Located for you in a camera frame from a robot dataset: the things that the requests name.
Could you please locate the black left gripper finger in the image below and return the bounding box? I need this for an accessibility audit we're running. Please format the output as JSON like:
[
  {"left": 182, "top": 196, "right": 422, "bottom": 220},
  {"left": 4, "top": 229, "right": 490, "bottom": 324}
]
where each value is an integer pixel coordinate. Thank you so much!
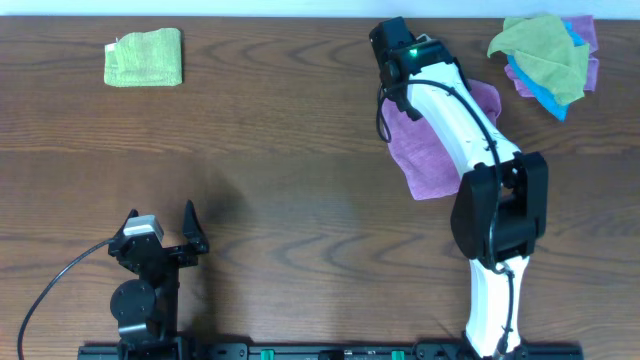
[
  {"left": 117, "top": 209, "right": 139, "bottom": 240},
  {"left": 182, "top": 199, "right": 206, "bottom": 246}
]

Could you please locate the purple microfiber cloth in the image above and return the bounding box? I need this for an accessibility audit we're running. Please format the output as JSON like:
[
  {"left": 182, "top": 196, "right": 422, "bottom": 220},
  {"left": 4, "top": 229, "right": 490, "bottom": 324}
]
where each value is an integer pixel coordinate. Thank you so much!
[
  {"left": 380, "top": 78, "right": 503, "bottom": 202},
  {"left": 504, "top": 15, "right": 599, "bottom": 98}
]

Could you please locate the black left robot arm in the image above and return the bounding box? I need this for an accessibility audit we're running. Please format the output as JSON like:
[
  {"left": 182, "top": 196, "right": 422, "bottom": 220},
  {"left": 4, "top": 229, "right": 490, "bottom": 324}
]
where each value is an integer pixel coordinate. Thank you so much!
[{"left": 108, "top": 201, "right": 209, "bottom": 359}]

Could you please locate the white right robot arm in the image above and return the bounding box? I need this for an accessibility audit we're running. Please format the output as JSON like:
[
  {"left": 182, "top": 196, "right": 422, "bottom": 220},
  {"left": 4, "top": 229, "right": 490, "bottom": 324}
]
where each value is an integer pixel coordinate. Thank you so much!
[{"left": 369, "top": 17, "right": 548, "bottom": 359}]

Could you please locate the green crumpled microfiber cloth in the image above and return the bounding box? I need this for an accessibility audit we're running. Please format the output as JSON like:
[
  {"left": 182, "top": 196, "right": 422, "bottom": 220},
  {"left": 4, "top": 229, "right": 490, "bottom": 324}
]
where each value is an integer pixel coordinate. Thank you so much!
[{"left": 487, "top": 15, "right": 590, "bottom": 105}]

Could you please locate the folded green microfiber cloth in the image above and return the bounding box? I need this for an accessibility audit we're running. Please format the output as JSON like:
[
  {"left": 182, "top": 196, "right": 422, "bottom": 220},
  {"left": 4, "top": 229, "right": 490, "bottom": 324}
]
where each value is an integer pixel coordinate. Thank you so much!
[{"left": 104, "top": 28, "right": 183, "bottom": 88}]

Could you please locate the blue microfiber cloth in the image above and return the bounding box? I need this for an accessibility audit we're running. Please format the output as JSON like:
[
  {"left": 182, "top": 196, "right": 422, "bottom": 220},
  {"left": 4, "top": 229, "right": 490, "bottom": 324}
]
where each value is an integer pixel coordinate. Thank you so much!
[{"left": 505, "top": 17, "right": 586, "bottom": 122}]

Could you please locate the black left camera cable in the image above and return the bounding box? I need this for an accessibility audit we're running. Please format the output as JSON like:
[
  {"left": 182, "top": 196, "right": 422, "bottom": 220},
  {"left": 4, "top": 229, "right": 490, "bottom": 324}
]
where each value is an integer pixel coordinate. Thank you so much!
[{"left": 16, "top": 238, "right": 117, "bottom": 360}]

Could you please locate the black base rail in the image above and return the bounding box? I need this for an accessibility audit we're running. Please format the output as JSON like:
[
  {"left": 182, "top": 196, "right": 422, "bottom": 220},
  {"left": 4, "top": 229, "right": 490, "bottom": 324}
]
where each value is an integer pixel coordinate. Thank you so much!
[{"left": 76, "top": 341, "right": 585, "bottom": 360}]

